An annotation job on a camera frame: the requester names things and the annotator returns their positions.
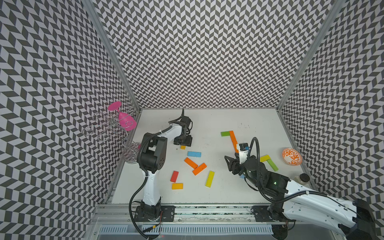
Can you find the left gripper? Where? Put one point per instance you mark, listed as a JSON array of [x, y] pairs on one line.
[[188, 142]]

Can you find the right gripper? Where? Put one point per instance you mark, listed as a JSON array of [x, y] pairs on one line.
[[234, 163]]

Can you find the sky blue block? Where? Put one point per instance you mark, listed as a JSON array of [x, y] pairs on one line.
[[194, 154]]

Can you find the orange block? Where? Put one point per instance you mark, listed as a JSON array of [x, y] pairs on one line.
[[233, 138], [190, 163], [199, 169], [235, 147]]

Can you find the yellow block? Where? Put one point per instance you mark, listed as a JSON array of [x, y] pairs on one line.
[[210, 178], [264, 158]]

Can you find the light green block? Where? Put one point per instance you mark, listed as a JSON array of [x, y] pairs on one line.
[[273, 165]]

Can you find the yellow-orange block bottom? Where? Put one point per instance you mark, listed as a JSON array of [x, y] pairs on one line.
[[177, 186]]

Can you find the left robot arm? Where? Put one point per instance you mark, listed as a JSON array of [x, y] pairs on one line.
[[151, 158]]

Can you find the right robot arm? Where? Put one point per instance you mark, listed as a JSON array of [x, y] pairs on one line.
[[292, 201]]

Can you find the red block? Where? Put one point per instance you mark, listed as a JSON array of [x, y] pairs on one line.
[[174, 176]]

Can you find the orange patterned cup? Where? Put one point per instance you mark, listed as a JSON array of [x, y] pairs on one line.
[[292, 157]]

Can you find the pink plastic wine glass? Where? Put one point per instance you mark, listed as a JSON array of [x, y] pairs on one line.
[[125, 121]]

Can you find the glass spice jar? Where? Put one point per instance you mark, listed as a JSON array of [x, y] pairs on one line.
[[302, 179]]

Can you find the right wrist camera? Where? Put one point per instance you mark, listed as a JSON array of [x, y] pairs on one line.
[[243, 149]]

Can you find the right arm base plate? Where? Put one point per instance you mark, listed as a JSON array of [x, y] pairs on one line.
[[267, 214]]

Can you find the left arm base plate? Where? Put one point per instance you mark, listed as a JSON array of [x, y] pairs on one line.
[[158, 213]]

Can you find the wire glass rack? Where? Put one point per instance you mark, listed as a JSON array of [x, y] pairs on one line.
[[104, 128]]

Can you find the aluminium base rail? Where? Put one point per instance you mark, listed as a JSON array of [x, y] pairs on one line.
[[220, 214]]

